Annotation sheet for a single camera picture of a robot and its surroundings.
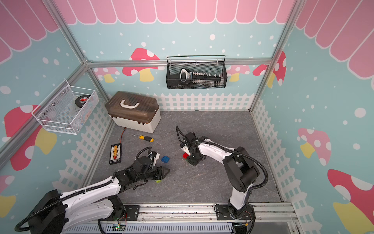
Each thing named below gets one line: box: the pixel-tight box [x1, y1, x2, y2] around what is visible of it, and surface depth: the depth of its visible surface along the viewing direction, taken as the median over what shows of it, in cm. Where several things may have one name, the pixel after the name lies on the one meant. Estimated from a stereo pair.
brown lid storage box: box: [104, 91, 162, 134], surface depth 99 cm
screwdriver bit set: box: [179, 68, 223, 85], surface depth 91 cm
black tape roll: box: [74, 94, 92, 108], surface depth 81 cm
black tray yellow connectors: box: [109, 143, 123, 165], surface depth 96 cm
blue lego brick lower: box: [161, 156, 170, 164], surface depth 93 cm
